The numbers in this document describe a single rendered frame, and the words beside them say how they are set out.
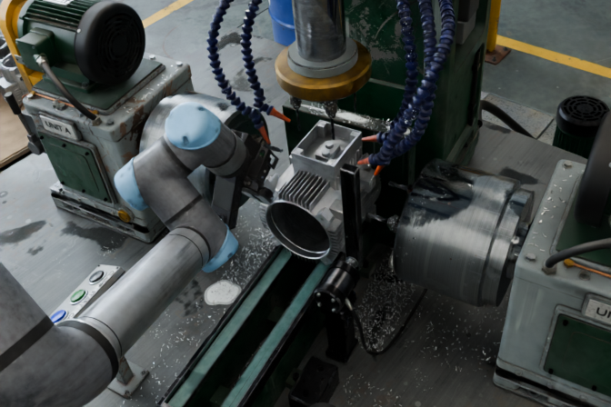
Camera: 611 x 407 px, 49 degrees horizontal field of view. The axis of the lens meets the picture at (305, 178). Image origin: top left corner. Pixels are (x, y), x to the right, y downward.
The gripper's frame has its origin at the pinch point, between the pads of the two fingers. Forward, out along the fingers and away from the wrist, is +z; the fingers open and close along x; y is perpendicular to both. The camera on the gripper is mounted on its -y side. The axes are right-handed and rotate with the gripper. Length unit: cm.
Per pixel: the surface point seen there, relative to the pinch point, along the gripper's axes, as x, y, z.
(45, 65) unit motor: 52, 10, -17
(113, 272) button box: 17.0, -23.7, -12.5
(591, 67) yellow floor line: -32, 156, 215
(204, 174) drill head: 15.9, 1.3, 0.1
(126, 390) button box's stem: 15.6, -44.9, 6.6
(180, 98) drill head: 29.8, 15.9, 0.1
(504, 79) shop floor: 5, 133, 202
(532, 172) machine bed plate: -40, 39, 56
